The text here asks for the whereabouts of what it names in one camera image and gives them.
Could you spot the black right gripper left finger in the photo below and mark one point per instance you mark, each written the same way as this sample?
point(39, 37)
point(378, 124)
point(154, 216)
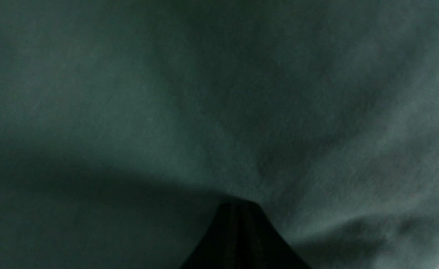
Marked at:
point(217, 248)

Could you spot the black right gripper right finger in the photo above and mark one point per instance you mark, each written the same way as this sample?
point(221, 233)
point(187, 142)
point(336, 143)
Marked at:
point(260, 246)

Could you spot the green long-sleeve top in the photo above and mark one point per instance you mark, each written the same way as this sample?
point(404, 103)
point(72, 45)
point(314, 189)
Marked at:
point(124, 123)

